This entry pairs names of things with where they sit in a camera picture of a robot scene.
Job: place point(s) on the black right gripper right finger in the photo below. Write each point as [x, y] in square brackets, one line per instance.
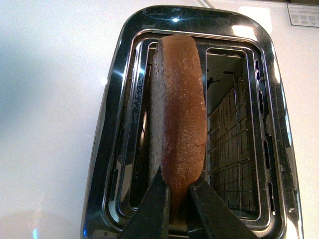
[210, 218]

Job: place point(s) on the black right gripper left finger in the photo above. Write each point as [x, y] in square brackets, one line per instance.
[151, 220]

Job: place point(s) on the brown bread slice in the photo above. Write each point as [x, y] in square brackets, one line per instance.
[178, 121]

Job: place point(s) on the white chrome-top toaster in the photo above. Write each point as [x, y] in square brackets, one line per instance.
[249, 162]

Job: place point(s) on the induction hob control panel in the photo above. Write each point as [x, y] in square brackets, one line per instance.
[303, 15]

